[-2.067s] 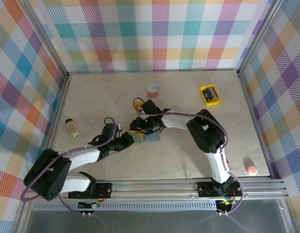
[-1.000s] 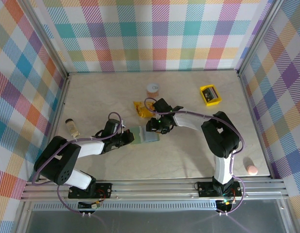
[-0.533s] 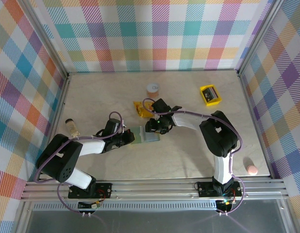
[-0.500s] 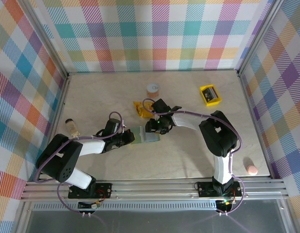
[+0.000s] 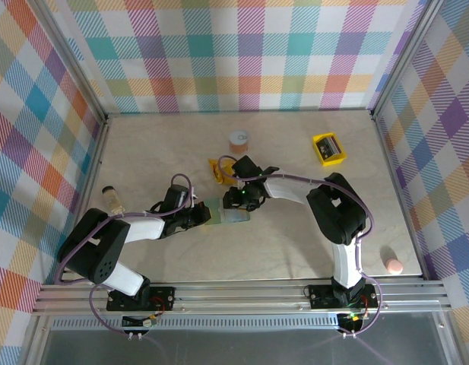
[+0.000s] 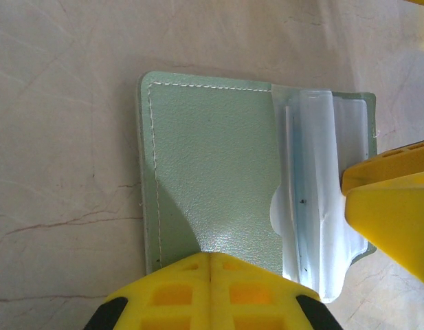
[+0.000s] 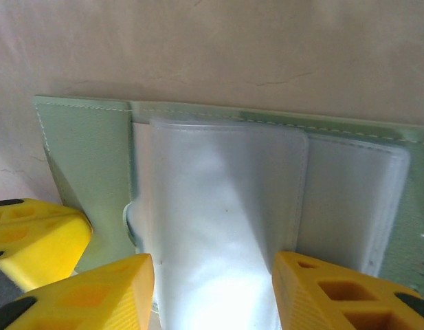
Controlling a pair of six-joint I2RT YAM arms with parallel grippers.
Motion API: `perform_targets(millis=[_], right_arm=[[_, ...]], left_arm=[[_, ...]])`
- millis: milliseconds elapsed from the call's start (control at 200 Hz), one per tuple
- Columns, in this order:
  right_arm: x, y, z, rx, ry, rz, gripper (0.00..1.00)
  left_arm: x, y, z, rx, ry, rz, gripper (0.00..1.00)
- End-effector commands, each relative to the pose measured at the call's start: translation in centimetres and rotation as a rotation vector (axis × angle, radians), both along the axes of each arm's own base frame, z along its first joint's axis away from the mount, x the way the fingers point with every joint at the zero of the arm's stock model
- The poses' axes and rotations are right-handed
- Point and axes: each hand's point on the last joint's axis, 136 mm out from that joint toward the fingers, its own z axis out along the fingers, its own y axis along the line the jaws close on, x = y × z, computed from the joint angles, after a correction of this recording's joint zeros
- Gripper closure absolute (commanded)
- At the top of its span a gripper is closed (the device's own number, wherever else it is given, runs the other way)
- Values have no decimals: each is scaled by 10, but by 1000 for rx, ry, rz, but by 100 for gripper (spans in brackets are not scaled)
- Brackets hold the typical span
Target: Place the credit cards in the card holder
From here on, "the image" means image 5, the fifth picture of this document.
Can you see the yellow card bin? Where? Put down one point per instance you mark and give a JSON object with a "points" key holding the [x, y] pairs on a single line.
{"points": [[334, 160]]}

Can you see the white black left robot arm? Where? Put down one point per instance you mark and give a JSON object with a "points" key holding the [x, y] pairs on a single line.
{"points": [[143, 228]]}

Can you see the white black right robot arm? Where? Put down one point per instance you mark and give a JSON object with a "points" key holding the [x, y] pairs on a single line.
{"points": [[291, 190]]}

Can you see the maroon striped card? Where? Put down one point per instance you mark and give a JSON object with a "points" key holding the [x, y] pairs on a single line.
{"points": [[334, 144]]}

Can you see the yellow snack packet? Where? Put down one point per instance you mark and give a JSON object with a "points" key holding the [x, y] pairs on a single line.
{"points": [[213, 167]]}

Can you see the orange tin can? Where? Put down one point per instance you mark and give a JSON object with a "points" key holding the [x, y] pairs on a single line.
{"points": [[239, 142]]}

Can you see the small glass jar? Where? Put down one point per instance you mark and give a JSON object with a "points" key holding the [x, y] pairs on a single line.
{"points": [[112, 197]]}

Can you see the small circuit board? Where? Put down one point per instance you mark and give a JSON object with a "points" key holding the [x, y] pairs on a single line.
{"points": [[352, 321], [141, 322]]}

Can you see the perforated metal strip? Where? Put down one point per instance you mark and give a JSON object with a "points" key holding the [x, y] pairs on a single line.
{"points": [[238, 324]]}

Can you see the grey metal sheet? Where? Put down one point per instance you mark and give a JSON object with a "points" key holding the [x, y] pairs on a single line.
{"points": [[238, 348]]}

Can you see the pink cylinder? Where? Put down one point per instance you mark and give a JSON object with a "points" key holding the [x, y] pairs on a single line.
{"points": [[393, 266]]}

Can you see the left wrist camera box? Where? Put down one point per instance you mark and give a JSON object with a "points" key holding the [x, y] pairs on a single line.
{"points": [[193, 194]]}

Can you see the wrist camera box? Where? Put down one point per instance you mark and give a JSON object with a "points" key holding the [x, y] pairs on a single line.
{"points": [[270, 171], [193, 194]]}

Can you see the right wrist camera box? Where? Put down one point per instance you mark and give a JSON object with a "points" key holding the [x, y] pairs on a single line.
{"points": [[270, 171]]}

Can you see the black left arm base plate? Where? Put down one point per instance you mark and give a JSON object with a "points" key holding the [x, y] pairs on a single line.
{"points": [[165, 298]]}

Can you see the aluminium mounting rail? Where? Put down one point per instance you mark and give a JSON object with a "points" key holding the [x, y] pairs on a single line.
{"points": [[238, 300]]}

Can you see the aluminium table side rail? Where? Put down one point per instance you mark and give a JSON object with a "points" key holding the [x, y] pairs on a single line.
{"points": [[402, 190], [85, 197]]}

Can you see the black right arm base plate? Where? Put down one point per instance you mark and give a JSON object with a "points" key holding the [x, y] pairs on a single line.
{"points": [[321, 296]]}

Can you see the aluminium frame post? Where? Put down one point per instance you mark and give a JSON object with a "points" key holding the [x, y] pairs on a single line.
{"points": [[405, 61], [75, 61]]}

